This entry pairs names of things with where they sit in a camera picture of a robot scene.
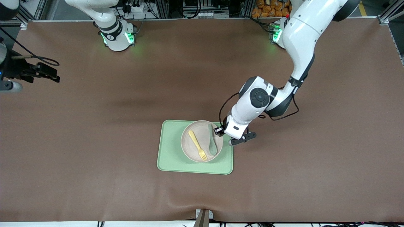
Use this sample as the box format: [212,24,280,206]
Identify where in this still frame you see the yellow plastic fork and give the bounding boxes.
[188,130,208,161]

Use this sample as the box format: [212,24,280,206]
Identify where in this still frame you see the beige speckled round plate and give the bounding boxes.
[181,120,224,163]

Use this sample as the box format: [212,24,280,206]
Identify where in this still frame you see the pale green plastic spoon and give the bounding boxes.
[207,124,218,156]

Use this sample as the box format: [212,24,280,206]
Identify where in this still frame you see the light green rectangular tray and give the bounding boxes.
[157,120,234,175]

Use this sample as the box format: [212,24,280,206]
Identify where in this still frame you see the brown table mat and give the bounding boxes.
[0,17,404,223]

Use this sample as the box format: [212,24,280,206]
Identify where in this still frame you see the white power strip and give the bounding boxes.
[124,0,149,14]

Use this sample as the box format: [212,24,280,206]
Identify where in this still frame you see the orange snack packets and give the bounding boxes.
[251,0,293,18]

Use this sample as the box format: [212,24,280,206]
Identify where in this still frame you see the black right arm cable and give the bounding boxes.
[0,27,60,67]

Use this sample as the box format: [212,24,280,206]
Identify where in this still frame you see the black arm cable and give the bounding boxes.
[219,91,300,127]
[0,27,60,67]

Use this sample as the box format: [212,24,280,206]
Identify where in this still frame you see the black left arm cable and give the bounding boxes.
[219,91,300,127]

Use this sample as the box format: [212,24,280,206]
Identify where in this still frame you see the aluminium frame profile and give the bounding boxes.
[377,0,404,65]
[13,0,48,29]

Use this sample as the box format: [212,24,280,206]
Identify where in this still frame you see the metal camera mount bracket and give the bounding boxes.
[193,209,214,227]

